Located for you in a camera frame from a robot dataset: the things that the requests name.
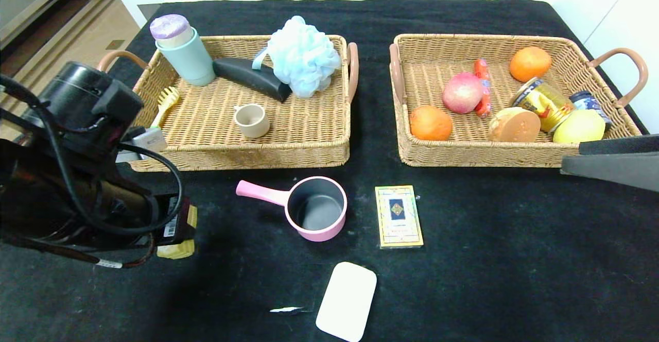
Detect red sausage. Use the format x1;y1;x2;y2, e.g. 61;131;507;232
473;58;492;118

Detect pink peach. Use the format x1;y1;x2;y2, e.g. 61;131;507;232
442;73;484;115

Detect yellow drink can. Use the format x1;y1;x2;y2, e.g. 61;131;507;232
511;77;576;134

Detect light blue bath loofah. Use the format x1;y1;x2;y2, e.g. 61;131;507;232
251;15;342;98

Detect rough-skinned orange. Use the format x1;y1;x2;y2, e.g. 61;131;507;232
409;105;454;142

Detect beige cup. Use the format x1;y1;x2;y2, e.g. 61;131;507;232
233;104;270;139

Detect yellow brush with green handle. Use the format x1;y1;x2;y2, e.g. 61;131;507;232
150;87;181;129

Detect playing card box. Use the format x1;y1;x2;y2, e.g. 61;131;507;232
375;185;424;250

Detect white soap bar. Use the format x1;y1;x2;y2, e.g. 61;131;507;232
315;262;377;342

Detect teal bottle with purple cap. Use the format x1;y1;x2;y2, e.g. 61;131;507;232
149;14;216;87

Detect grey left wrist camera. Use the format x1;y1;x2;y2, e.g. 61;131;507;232
116;127;168;163

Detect wicker basket with food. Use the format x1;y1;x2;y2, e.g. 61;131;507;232
389;33;649;169

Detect wicker basket with toiletries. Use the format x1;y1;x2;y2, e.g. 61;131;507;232
96;35;359;173

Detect yellow lemon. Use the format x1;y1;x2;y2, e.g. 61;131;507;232
552;109;606;144

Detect brown bread bun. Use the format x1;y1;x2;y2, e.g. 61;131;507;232
487;107;542;143

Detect pink saucepan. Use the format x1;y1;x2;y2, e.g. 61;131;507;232
236;176;348;242

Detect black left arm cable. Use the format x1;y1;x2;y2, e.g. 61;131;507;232
0;74;185;270

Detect small yellow block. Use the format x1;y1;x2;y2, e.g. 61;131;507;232
156;206;199;260

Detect blue tin can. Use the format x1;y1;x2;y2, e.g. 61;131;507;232
570;91;613;126

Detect black curved case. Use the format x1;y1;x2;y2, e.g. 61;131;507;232
212;57;292;103

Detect smooth tangerine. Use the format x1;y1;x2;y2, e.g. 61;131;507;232
509;46;552;83

